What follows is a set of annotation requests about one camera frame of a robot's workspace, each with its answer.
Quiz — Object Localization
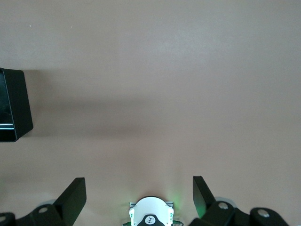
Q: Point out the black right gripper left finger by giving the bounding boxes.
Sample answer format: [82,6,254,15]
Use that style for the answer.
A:
[0,178,87,226]

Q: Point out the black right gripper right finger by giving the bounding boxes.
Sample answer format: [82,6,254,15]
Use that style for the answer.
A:
[189,176,289,226]

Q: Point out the black rectangular box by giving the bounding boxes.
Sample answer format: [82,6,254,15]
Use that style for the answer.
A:
[0,67,34,143]

